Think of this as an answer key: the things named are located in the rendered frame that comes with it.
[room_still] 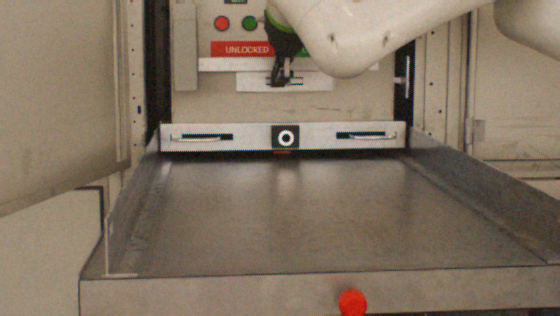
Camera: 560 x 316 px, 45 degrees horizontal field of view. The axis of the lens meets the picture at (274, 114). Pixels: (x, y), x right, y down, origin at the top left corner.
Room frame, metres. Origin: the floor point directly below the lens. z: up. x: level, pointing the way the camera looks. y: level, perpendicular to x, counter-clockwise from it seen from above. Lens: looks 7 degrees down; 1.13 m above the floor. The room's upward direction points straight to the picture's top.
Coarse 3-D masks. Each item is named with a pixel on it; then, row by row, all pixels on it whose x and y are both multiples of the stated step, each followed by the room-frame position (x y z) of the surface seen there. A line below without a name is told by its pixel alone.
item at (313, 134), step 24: (384, 120) 1.51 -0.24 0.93; (168, 144) 1.46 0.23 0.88; (192, 144) 1.46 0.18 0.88; (216, 144) 1.47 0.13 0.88; (240, 144) 1.47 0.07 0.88; (264, 144) 1.48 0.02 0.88; (312, 144) 1.49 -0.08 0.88; (336, 144) 1.49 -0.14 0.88; (360, 144) 1.50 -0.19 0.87; (384, 144) 1.50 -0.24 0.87
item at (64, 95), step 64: (0, 0) 1.08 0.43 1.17; (64, 0) 1.25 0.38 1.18; (0, 64) 1.08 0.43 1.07; (64, 64) 1.25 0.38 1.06; (128, 64) 1.42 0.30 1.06; (0, 128) 1.07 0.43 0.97; (64, 128) 1.24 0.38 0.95; (128, 128) 1.41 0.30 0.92; (0, 192) 1.06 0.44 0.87; (64, 192) 1.18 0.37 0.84
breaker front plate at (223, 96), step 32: (256, 0) 1.49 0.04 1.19; (224, 32) 1.48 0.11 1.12; (256, 32) 1.49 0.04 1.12; (384, 64) 1.51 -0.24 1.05; (192, 96) 1.48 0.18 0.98; (224, 96) 1.48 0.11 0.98; (256, 96) 1.49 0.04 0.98; (288, 96) 1.49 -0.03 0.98; (320, 96) 1.50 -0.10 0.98; (352, 96) 1.51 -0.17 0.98; (384, 96) 1.51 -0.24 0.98
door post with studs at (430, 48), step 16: (432, 32) 1.48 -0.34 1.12; (416, 48) 1.48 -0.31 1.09; (432, 48) 1.48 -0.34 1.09; (416, 64) 1.48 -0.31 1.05; (432, 64) 1.48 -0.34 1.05; (416, 80) 1.48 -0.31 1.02; (432, 80) 1.48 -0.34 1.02; (416, 96) 1.48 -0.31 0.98; (432, 96) 1.48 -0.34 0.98; (416, 112) 1.48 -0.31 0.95; (432, 112) 1.48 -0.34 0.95; (416, 128) 1.48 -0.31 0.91; (432, 128) 1.48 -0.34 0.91
